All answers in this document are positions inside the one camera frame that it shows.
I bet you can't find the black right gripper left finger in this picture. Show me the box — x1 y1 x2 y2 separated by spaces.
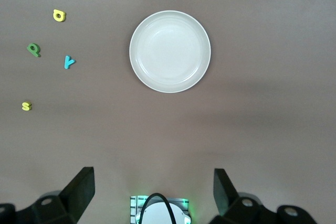
0 166 95 224

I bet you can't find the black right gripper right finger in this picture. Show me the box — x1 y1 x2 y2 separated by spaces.
209 168 320 224

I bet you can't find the cyan foam letter y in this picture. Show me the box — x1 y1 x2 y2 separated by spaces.
64 55 77 70

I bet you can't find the yellow foam letter d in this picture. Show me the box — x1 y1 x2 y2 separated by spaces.
52 9 67 23

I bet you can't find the beige brown plate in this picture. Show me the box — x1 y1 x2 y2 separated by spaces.
129 10 212 94

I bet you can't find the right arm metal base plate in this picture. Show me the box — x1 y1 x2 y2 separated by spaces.
130 195 190 224

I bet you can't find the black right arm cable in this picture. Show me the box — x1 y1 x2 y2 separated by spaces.
139 192 176 224

